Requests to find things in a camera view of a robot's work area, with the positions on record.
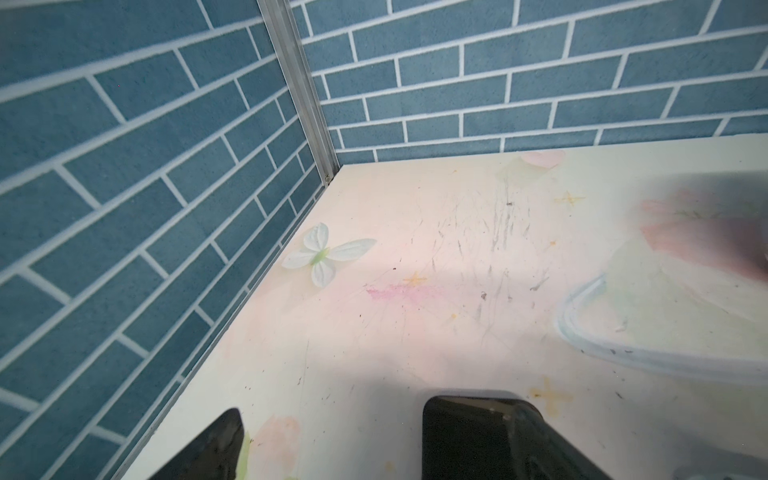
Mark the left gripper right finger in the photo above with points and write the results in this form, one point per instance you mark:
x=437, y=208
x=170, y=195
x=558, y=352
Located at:
x=496, y=438

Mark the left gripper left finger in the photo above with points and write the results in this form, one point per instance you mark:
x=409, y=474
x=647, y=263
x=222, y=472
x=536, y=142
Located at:
x=212, y=455

